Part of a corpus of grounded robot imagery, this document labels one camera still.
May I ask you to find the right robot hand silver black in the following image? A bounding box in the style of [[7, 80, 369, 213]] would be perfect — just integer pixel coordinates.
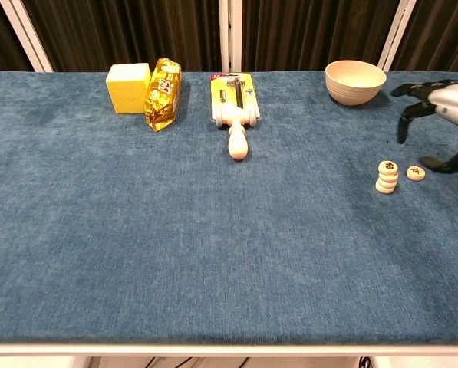
[[390, 79, 458, 175]]

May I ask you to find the cream chess piece black character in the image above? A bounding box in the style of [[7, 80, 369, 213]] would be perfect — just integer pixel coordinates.
[[378, 159, 400, 176]]

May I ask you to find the beige ribbed bowl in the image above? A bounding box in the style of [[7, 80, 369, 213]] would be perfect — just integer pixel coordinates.
[[325, 60, 387, 107]]

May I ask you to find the cream wooden roller massager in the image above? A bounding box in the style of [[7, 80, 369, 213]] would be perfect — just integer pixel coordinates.
[[214, 107, 259, 161]]

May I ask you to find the yellow razor blister pack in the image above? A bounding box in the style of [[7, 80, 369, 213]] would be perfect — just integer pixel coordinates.
[[209, 71, 261, 122]]

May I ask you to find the blue velvet table cover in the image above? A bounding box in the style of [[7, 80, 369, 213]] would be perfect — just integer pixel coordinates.
[[0, 71, 458, 346]]

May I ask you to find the gold foil snack packet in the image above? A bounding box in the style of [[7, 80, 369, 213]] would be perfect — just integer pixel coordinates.
[[143, 57, 183, 133]]

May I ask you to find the yellow cube block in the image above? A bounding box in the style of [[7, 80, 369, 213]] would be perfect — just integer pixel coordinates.
[[105, 63, 152, 115]]

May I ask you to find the white partition frame post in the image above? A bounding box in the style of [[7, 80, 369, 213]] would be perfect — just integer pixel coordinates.
[[0, 0, 54, 73], [377, 0, 418, 72], [218, 0, 244, 73]]

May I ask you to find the white table frame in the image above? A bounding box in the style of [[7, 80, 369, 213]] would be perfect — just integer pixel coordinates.
[[0, 342, 458, 368]]

